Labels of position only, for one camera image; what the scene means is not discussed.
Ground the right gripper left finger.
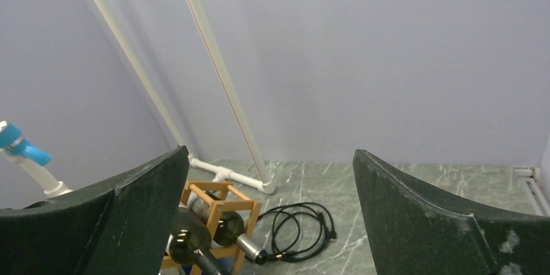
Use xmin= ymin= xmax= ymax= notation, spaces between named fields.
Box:
xmin=1 ymin=147 xmax=189 ymax=274

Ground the dark wine bottle front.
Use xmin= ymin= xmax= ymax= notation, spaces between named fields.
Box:
xmin=187 ymin=193 xmax=269 ymax=265

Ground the black coiled cable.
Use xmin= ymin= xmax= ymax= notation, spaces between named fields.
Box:
xmin=246 ymin=202 xmax=338 ymax=263

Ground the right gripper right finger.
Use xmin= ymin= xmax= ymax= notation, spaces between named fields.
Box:
xmin=352 ymin=149 xmax=549 ymax=274

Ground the white PVC pipe frame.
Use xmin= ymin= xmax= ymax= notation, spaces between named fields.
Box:
xmin=1 ymin=0 xmax=248 ymax=189

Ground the wooden wine rack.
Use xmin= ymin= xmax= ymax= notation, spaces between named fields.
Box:
xmin=159 ymin=180 xmax=261 ymax=274

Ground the dark wine bottle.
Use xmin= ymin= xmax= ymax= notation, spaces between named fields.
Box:
xmin=165 ymin=205 xmax=230 ymax=275
xmin=187 ymin=193 xmax=269 ymax=265

